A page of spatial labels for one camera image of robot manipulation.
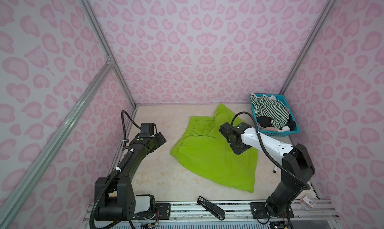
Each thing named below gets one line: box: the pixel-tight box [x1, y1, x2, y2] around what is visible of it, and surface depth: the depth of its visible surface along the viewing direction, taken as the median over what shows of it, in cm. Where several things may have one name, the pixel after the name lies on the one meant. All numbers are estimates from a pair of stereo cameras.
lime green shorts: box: [170, 104, 259, 194], surface depth 92 cm
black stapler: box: [197, 196, 226, 221], surface depth 72 cm
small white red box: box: [300, 195, 315, 210], surface depth 75 cm
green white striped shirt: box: [250, 93, 290, 130], surface depth 102 cm
